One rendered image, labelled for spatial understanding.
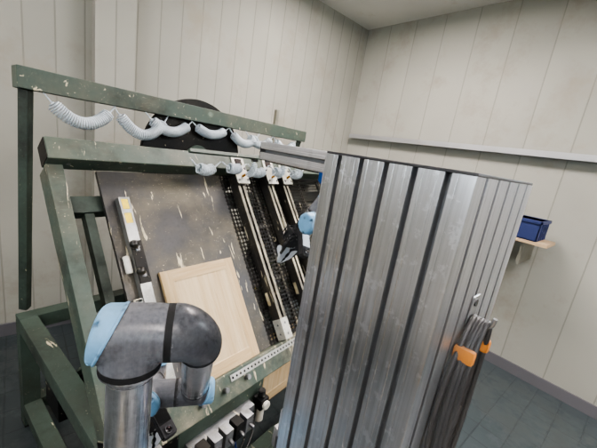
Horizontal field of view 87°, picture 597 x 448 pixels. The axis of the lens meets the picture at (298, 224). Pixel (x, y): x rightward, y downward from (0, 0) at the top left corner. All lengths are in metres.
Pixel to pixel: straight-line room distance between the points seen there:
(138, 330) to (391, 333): 0.45
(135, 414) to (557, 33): 4.39
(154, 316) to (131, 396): 0.16
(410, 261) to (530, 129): 3.78
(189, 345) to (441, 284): 0.47
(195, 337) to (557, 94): 4.00
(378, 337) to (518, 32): 4.21
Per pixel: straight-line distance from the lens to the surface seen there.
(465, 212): 0.42
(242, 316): 1.87
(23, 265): 2.41
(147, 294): 1.60
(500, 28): 4.61
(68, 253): 1.54
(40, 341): 2.33
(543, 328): 4.27
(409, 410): 0.53
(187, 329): 0.67
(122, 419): 0.80
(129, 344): 0.68
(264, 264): 1.98
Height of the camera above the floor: 2.02
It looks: 13 degrees down
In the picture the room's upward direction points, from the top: 9 degrees clockwise
